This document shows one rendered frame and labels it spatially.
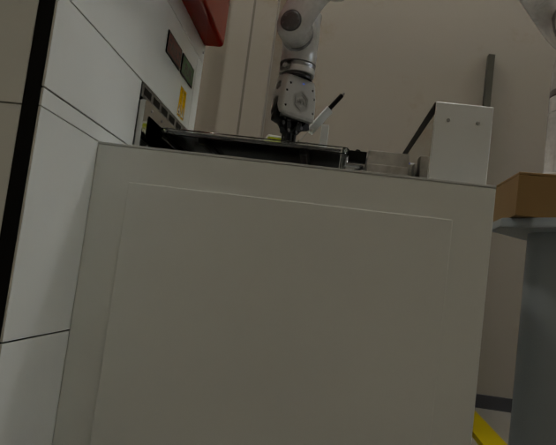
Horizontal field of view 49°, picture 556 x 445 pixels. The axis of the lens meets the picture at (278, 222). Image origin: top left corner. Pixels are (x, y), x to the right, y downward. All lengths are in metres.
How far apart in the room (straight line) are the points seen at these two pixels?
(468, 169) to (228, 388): 0.52
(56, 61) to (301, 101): 0.69
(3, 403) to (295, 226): 0.46
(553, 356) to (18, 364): 0.97
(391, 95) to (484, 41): 0.68
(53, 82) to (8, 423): 0.45
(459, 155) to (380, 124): 3.01
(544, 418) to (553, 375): 0.09
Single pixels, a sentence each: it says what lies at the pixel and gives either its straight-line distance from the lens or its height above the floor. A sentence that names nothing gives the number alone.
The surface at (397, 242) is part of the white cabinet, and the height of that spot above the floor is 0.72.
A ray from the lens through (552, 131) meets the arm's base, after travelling 1.42.
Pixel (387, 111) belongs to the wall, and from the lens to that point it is 4.05.
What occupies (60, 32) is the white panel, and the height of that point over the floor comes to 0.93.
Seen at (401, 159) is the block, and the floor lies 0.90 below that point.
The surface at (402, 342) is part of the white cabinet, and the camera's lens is 0.94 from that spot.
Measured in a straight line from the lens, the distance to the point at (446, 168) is 1.03.
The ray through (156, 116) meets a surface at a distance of 1.26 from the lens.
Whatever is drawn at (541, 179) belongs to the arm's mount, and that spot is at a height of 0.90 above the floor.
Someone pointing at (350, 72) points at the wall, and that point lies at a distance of 4.13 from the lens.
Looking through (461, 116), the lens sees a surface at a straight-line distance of 1.05.
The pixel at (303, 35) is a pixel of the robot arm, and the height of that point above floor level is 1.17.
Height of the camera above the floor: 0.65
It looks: 5 degrees up
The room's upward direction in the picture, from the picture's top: 7 degrees clockwise
